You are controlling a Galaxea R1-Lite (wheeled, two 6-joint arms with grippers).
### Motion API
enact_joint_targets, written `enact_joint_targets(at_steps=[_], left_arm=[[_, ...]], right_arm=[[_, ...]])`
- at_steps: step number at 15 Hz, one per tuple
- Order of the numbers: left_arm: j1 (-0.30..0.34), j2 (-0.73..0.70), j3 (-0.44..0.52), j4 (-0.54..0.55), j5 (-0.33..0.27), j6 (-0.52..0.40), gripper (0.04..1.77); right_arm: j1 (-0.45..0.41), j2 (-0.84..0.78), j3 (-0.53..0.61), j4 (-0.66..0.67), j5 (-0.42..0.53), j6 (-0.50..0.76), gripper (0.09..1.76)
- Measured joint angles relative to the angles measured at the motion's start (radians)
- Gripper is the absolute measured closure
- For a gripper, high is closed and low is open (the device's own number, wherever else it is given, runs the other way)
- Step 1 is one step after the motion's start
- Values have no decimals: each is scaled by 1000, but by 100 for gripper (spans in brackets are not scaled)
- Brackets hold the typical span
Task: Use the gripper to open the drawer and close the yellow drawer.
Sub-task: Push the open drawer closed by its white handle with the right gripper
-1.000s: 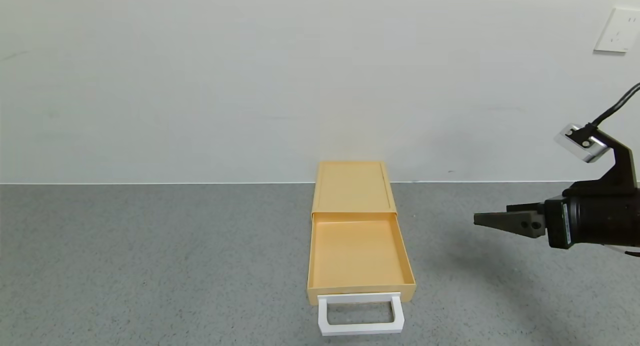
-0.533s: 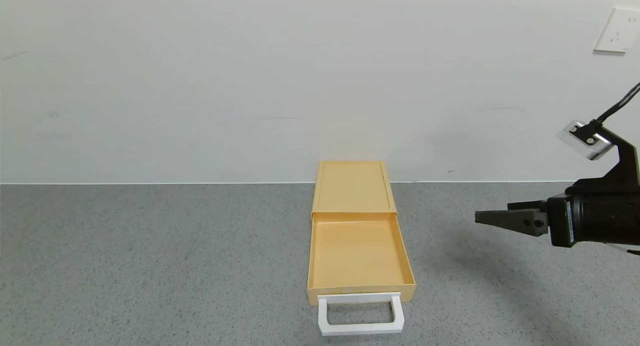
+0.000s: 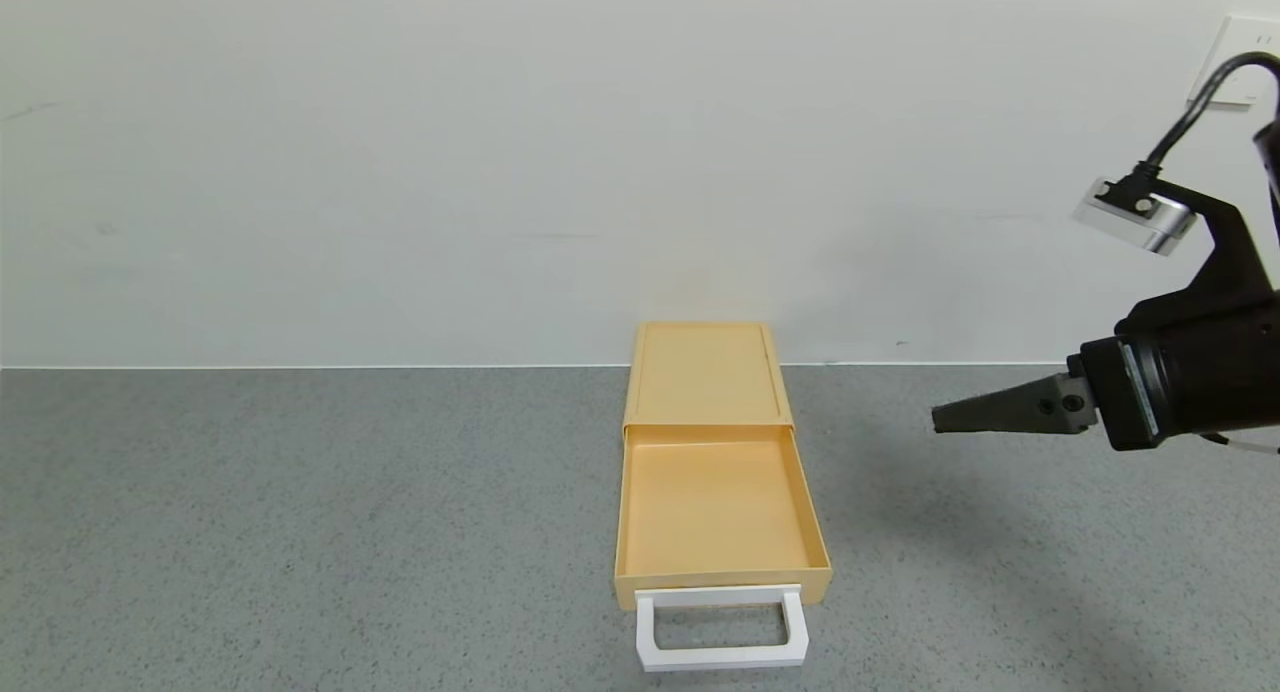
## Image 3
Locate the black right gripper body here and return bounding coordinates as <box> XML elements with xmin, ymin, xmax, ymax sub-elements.
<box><xmin>1079</xmin><ymin>291</ymin><xmax>1280</xmax><ymax>452</ymax></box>

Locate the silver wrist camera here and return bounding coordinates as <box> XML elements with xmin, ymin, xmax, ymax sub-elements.
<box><xmin>1075</xmin><ymin>177</ymin><xmax>1198</xmax><ymax>256</ymax></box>

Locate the yellow drawer with white handle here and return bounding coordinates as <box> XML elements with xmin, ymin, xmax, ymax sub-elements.
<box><xmin>613</xmin><ymin>424</ymin><xmax>833</xmax><ymax>671</ymax></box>

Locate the yellow drawer cabinet housing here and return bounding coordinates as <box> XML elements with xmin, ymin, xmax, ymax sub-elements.
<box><xmin>622</xmin><ymin>321</ymin><xmax>796</xmax><ymax>435</ymax></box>

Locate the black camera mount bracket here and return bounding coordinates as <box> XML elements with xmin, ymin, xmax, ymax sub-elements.
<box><xmin>1140</xmin><ymin>177</ymin><xmax>1266</xmax><ymax>308</ymax></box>

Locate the white wall socket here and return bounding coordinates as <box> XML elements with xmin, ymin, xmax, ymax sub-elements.
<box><xmin>1187</xmin><ymin>14</ymin><xmax>1280</xmax><ymax>108</ymax></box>

